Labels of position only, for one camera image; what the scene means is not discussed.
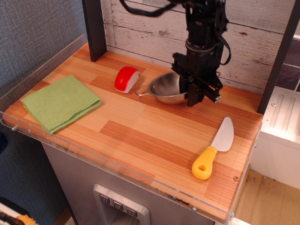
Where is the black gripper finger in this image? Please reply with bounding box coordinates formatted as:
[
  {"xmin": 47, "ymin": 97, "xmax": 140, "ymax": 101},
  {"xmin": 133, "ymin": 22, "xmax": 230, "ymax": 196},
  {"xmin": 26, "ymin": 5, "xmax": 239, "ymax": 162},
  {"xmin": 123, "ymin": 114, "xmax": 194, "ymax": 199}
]
[
  {"xmin": 179, "ymin": 75, "xmax": 190, "ymax": 93},
  {"xmin": 187, "ymin": 83, "xmax": 205, "ymax": 107}
]

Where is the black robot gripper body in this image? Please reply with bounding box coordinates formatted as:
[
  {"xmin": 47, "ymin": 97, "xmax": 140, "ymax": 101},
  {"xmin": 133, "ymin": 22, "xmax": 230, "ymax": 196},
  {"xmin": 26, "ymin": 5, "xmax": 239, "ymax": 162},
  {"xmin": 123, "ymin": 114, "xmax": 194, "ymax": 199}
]
[{"xmin": 172, "ymin": 43, "xmax": 223, "ymax": 91}]

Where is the stainless steel pot with handles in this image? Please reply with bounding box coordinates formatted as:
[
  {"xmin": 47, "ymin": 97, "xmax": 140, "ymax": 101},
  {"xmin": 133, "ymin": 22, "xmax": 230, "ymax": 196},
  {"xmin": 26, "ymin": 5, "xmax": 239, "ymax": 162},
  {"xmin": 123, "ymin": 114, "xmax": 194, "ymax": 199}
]
[{"xmin": 134, "ymin": 71, "xmax": 222, "ymax": 105}]

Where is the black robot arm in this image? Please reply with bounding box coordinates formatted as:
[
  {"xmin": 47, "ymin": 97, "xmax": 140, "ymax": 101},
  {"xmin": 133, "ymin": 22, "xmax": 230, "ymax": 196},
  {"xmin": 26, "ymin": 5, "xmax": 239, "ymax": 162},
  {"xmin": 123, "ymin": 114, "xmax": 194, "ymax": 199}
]
[{"xmin": 172, "ymin": 0, "xmax": 231, "ymax": 107}]

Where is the green folded cloth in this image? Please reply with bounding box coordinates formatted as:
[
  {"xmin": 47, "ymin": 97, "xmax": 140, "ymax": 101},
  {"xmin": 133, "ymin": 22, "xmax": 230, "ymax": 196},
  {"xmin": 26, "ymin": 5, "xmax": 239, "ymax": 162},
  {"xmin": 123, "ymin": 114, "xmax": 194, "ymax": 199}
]
[{"xmin": 21, "ymin": 75, "xmax": 101, "ymax": 134}]

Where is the red white toy sushi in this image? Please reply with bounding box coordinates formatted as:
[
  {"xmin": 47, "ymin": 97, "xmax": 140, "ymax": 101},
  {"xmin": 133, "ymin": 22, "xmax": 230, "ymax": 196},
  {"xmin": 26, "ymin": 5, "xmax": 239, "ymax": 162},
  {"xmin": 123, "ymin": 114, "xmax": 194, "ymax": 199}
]
[{"xmin": 114, "ymin": 66, "xmax": 140, "ymax": 94}]

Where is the white toy sink unit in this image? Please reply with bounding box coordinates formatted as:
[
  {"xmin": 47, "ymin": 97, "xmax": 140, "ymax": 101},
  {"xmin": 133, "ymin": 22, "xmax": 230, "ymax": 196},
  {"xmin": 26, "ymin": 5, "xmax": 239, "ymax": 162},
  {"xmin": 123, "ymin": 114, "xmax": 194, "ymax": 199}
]
[{"xmin": 250, "ymin": 87, "xmax": 300, "ymax": 188}]

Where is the grey toy fridge cabinet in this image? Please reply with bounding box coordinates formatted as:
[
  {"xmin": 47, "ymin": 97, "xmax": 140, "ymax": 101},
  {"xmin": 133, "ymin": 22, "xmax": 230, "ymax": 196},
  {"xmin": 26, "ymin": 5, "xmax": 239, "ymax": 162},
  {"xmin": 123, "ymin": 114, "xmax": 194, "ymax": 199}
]
[{"xmin": 42, "ymin": 144, "xmax": 214, "ymax": 225}]

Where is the silver water dispenser panel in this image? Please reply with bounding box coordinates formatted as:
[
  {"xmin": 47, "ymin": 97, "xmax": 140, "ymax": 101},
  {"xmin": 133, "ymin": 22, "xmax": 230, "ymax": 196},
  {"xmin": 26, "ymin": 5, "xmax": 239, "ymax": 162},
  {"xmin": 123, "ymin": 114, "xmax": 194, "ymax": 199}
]
[{"xmin": 93, "ymin": 184, "xmax": 150, "ymax": 225}]

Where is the yellow orange object at corner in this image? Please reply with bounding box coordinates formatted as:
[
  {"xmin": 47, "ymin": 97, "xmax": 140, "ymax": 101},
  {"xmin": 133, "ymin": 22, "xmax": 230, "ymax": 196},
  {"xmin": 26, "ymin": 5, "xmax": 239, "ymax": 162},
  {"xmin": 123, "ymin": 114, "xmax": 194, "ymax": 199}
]
[{"xmin": 16, "ymin": 215, "xmax": 37, "ymax": 225}]

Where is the yellow handled toy knife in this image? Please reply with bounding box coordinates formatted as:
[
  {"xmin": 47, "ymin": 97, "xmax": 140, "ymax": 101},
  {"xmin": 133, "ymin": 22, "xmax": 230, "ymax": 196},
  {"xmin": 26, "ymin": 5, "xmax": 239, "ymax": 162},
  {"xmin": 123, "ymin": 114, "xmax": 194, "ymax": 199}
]
[{"xmin": 192, "ymin": 117, "xmax": 234, "ymax": 180}]

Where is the dark right upright post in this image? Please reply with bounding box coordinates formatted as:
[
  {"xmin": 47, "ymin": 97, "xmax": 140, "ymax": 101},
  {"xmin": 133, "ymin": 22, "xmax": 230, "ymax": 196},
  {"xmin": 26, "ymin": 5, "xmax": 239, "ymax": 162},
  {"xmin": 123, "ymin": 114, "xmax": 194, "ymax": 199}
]
[{"xmin": 257, "ymin": 0, "xmax": 300, "ymax": 114}]

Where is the clear acrylic guard rail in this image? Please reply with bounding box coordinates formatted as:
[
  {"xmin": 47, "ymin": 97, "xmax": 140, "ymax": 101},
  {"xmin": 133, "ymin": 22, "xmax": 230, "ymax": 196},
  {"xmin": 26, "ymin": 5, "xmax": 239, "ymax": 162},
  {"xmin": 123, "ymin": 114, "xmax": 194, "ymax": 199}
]
[{"xmin": 0, "ymin": 34, "xmax": 236, "ymax": 222}]

